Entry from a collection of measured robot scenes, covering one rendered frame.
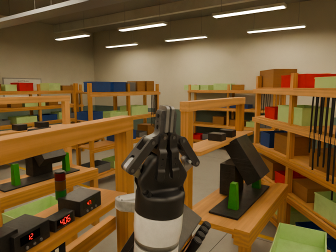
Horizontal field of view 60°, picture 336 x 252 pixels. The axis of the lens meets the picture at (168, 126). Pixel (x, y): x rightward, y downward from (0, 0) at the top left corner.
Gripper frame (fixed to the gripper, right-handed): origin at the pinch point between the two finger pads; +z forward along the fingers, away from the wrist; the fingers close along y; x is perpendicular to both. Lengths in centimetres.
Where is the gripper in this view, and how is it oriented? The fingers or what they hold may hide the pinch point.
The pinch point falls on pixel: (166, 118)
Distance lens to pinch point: 42.4
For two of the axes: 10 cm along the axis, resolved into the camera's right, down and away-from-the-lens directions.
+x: -5.3, -1.8, 8.3
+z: 0.8, -9.8, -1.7
